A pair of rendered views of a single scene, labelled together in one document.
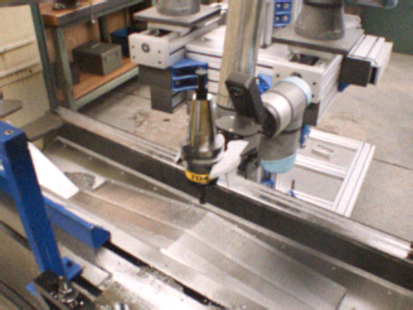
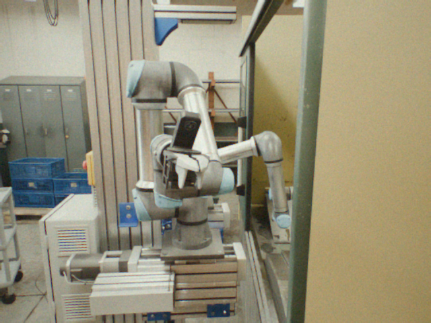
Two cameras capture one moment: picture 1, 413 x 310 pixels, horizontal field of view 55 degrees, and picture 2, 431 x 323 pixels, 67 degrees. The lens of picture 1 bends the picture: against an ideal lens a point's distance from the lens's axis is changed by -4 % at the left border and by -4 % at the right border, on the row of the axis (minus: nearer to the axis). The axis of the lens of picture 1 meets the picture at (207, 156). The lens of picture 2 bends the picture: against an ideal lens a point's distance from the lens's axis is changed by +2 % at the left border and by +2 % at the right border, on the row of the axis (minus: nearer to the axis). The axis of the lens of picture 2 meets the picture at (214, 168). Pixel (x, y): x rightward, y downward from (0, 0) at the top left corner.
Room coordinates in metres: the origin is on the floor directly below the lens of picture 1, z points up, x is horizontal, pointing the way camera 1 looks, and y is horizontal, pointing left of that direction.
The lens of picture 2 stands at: (2.00, 1.10, 1.70)
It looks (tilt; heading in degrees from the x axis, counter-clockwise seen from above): 13 degrees down; 237
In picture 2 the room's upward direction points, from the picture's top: straight up
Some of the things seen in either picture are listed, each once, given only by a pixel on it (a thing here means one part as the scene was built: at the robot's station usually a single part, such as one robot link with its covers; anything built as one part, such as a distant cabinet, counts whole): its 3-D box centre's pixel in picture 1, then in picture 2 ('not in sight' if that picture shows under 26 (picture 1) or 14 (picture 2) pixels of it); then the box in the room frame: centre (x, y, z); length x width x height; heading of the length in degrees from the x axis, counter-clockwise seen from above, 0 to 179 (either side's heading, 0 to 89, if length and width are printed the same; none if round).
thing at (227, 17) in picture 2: not in sight; (195, 15); (1.30, -0.10, 2.00); 0.32 x 0.09 x 0.05; 151
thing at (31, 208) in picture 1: (36, 223); not in sight; (0.51, 0.29, 1.05); 0.10 x 0.05 x 0.30; 146
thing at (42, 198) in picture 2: not in sight; (60, 187); (1.36, -3.90, 0.39); 1.20 x 0.80 x 0.79; 144
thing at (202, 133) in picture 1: (202, 118); not in sight; (0.50, 0.01, 1.25); 0.04 x 0.04 x 0.07
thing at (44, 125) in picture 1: (41, 126); not in sight; (0.55, 0.26, 1.21); 0.07 x 0.05 x 0.01; 146
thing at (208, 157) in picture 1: (202, 147); not in sight; (0.50, 0.01, 1.21); 0.06 x 0.06 x 0.03
